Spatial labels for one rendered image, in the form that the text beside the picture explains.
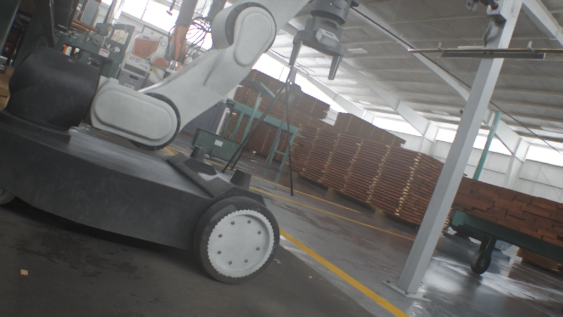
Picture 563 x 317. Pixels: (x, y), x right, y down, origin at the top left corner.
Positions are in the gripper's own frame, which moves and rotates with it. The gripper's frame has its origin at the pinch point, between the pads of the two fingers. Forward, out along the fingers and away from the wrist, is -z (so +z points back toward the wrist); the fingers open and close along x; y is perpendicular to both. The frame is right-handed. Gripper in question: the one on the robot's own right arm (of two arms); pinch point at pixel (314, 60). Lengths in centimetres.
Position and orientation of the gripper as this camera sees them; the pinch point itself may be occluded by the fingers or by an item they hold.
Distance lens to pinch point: 110.8
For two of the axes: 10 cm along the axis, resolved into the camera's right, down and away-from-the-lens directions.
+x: 8.8, 2.5, 4.1
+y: -3.9, -1.4, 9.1
